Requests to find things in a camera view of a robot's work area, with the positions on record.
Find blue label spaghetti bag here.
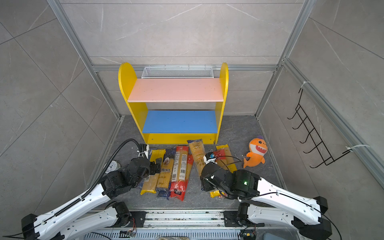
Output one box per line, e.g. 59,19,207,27
156,148,176,200

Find blue bottom spaghetti bag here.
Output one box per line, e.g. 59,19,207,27
187,139,206,177

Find red spaghetti bag white label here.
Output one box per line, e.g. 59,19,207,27
170,146,189,195

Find dark blue spaghetti box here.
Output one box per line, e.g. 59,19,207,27
137,146,150,190

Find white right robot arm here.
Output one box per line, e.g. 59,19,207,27
201,163,336,240

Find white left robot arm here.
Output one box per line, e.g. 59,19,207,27
9,139,162,240

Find yellow shelf with coloured boards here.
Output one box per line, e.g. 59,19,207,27
118,63,229,145

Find yellow clear spaghetti bag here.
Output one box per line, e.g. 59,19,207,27
216,145,237,173

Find yellow top spaghetti bag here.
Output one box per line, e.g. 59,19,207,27
140,149,166,195

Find red yellow spaghetti bag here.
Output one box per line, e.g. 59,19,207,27
214,149,227,167

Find orange shark plush toy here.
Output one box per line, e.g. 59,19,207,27
243,136,268,168

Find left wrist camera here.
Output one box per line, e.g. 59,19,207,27
138,144,150,159

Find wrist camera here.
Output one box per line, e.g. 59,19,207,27
138,144,150,159
204,152,216,164

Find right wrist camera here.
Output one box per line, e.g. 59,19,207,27
204,152,216,164

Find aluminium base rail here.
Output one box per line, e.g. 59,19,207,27
80,209,310,240

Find white wire mesh basket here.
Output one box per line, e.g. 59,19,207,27
142,67,214,79

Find black wire hook rack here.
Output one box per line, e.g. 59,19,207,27
287,89,353,169

